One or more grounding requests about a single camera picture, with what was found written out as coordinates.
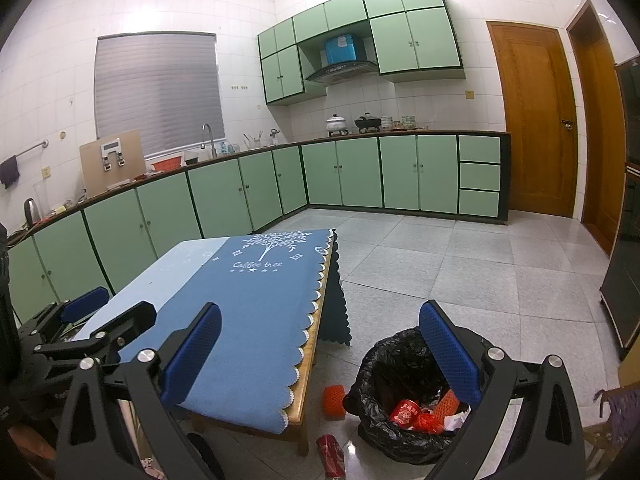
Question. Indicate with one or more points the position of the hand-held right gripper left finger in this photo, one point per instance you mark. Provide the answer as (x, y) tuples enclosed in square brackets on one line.
[(192, 355)]

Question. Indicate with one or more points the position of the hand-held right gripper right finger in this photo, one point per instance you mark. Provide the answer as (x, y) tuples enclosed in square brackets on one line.
[(450, 355)]

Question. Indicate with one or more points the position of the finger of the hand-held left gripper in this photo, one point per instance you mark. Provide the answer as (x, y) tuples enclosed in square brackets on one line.
[(85, 305), (132, 316)]

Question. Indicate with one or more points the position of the orange foam net sleeve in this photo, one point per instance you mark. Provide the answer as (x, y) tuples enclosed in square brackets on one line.
[(445, 402), (334, 401)]

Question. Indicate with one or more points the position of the white paper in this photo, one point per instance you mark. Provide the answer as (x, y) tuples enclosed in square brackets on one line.
[(456, 422)]

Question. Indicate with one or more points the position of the red mesh bag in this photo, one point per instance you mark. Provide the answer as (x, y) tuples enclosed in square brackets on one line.
[(428, 422)]

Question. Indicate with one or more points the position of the bin with black bag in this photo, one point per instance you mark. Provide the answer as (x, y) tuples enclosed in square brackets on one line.
[(380, 375)]

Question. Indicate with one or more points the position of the red paper cup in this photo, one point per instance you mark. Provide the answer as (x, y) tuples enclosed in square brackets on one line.
[(404, 412)]

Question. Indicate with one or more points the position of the red drink can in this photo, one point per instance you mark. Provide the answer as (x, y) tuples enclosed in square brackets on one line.
[(330, 455)]

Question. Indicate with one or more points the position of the person's left forearm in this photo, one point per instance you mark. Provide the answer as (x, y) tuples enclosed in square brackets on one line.
[(27, 447)]

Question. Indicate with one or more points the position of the blue tablecloth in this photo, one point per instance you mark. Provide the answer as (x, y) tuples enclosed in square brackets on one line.
[(240, 320)]

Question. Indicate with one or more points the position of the steel kettle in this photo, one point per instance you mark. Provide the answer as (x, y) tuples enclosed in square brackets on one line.
[(32, 211)]

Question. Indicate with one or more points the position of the clear plastic pitcher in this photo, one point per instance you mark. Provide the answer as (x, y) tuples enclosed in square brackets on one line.
[(42, 199)]

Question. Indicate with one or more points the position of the wooden table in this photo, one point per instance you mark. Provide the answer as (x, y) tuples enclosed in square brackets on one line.
[(296, 410)]

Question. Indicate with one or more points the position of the dark towel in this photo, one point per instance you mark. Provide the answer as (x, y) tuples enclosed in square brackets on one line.
[(9, 172)]

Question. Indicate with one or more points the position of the wooden board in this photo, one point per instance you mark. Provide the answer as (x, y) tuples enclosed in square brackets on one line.
[(135, 160)]

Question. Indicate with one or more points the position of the red basin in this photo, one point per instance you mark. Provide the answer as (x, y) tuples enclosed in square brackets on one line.
[(166, 164)]

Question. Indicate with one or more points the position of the metal towel bar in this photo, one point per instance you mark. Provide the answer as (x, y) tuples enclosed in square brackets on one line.
[(31, 149)]

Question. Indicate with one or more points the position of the wooden chair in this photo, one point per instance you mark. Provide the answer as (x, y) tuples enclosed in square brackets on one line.
[(597, 437)]

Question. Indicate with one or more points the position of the purple patterned cloth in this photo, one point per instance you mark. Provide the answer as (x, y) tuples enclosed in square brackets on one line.
[(625, 410)]

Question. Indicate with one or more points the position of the chrome faucet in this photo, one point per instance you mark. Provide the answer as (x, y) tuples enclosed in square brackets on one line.
[(211, 137)]

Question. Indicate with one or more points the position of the black glass cabinet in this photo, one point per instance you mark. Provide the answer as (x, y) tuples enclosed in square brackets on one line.
[(625, 260)]

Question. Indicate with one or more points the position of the green base cabinets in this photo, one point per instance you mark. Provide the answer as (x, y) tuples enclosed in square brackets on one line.
[(360, 170)]

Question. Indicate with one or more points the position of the grey window blind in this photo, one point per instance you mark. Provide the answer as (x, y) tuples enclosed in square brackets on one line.
[(160, 95)]

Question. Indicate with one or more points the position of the black wok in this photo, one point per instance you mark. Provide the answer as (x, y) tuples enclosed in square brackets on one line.
[(367, 122)]

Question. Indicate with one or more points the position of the wooden door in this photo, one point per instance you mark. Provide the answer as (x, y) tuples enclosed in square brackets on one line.
[(535, 120), (597, 135)]

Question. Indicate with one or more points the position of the white cooking pot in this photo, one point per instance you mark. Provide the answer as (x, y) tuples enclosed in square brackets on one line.
[(336, 125)]

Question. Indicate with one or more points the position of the range hood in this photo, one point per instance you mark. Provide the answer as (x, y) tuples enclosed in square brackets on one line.
[(342, 72)]

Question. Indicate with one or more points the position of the blue box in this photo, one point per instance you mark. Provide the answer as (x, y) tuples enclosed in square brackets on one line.
[(341, 50)]

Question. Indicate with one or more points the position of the wall socket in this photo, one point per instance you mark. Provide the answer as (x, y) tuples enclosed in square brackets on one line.
[(47, 172)]

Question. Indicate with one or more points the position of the green wall cabinets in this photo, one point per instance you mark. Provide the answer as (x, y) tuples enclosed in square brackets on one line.
[(400, 30)]

